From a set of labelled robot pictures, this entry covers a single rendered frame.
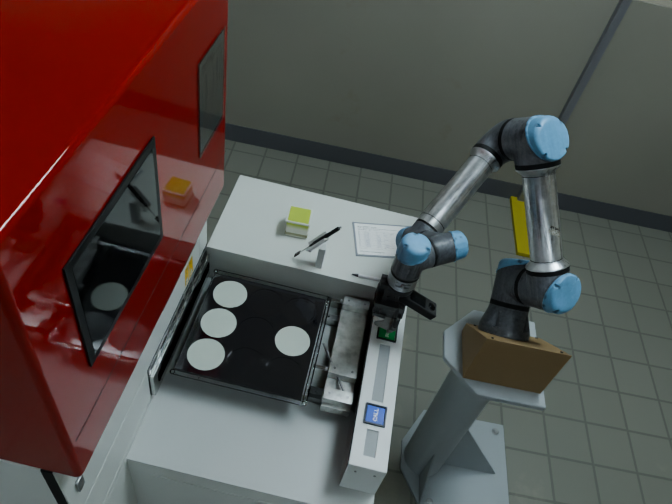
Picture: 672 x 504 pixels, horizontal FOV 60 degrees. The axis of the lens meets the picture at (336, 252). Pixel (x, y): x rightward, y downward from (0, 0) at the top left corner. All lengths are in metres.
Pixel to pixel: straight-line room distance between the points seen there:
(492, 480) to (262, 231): 1.45
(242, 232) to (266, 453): 0.67
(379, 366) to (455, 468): 1.09
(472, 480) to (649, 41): 2.26
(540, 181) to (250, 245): 0.85
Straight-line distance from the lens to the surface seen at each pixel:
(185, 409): 1.66
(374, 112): 3.47
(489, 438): 2.74
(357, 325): 1.77
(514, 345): 1.71
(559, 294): 1.68
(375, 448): 1.51
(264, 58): 3.41
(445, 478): 2.60
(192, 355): 1.65
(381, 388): 1.59
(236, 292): 1.77
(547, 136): 1.59
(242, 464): 1.60
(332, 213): 1.95
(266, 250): 1.80
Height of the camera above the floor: 2.30
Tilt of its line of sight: 47 degrees down
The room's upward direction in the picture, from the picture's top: 13 degrees clockwise
